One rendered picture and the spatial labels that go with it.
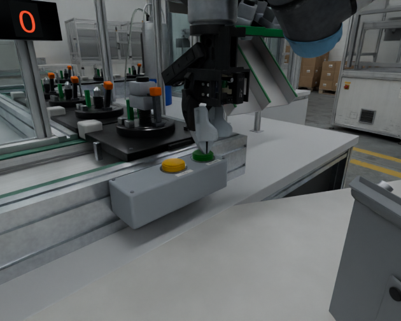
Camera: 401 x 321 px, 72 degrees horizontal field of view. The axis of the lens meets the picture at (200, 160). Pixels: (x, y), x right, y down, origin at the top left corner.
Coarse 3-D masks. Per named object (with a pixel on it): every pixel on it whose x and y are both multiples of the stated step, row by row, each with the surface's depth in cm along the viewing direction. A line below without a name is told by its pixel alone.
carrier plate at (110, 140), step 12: (96, 132) 65; (108, 132) 65; (180, 132) 65; (108, 144) 57; (120, 144) 57; (132, 144) 57; (144, 144) 57; (156, 144) 57; (168, 144) 58; (120, 156) 54; (132, 156) 52; (144, 156) 54
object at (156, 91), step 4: (152, 88) 59; (156, 88) 59; (160, 88) 60; (152, 92) 60; (156, 92) 59; (160, 92) 60; (152, 96) 60; (156, 96) 60; (152, 100) 61; (156, 100) 60; (156, 104) 60; (156, 108) 61; (160, 108) 62; (156, 112) 61; (160, 112) 62; (156, 116) 61; (160, 116) 62; (156, 120) 62; (160, 120) 62
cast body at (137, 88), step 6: (138, 78) 61; (144, 78) 61; (132, 84) 62; (138, 84) 61; (144, 84) 61; (150, 84) 62; (132, 90) 63; (138, 90) 61; (144, 90) 62; (132, 96) 64; (138, 96) 62; (144, 96) 62; (132, 102) 64; (138, 102) 62; (144, 102) 61; (150, 102) 62; (138, 108) 63; (144, 108) 62; (150, 108) 63
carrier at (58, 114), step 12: (96, 96) 81; (48, 108) 82; (60, 108) 83; (84, 108) 78; (96, 108) 82; (108, 108) 79; (120, 108) 83; (60, 120) 76; (72, 120) 76; (84, 120) 76; (108, 120) 76
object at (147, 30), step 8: (144, 8) 141; (152, 16) 146; (144, 24) 144; (152, 24) 142; (144, 32) 145; (152, 32) 143; (144, 40) 147; (152, 40) 145; (144, 48) 148; (152, 48) 146; (144, 56) 150; (152, 56) 148; (168, 56) 154; (144, 64) 153; (152, 64) 149; (168, 64) 154; (152, 72) 151
